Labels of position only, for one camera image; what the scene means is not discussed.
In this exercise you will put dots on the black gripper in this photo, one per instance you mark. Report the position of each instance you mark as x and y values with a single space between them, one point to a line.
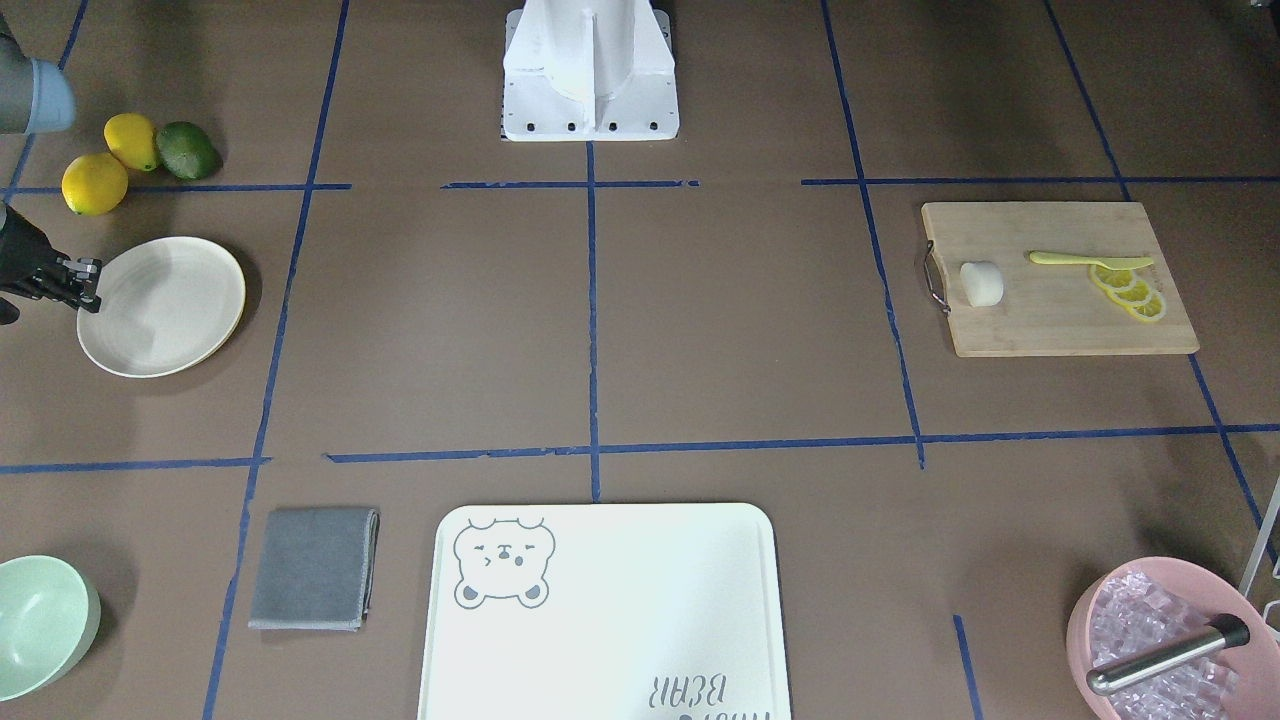
20 258

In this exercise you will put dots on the white bun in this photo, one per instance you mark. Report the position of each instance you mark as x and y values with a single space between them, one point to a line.
983 284

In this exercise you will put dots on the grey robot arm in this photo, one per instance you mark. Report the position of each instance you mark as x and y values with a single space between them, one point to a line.
36 98

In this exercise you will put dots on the white bear tray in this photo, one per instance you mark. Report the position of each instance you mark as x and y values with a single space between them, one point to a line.
605 611

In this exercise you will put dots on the cream round plate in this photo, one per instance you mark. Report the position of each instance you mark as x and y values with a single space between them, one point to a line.
166 306

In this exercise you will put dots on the yellow lemon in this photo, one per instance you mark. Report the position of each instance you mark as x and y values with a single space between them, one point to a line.
94 184
131 140

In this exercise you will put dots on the green avocado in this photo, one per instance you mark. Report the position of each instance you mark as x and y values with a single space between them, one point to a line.
187 152

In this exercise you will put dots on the mint green bowl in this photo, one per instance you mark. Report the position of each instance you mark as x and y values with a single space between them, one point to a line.
50 616

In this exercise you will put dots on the grey folded cloth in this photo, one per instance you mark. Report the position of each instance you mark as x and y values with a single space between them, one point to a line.
315 569

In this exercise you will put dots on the wooden cutting board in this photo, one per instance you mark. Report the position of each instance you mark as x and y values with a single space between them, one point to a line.
1049 311

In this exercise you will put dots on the yellow plastic knife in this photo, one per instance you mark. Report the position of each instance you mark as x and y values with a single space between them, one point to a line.
1049 258

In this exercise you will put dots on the lemon slices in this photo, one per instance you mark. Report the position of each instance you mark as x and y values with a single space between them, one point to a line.
1131 292

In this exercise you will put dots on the pink bowl with ice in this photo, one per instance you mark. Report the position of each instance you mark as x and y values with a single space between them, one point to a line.
1150 601

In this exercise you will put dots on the metal ice scoop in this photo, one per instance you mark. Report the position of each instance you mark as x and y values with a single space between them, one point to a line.
1221 632

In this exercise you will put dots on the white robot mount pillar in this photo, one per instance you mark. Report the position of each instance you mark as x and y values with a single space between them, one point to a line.
580 71

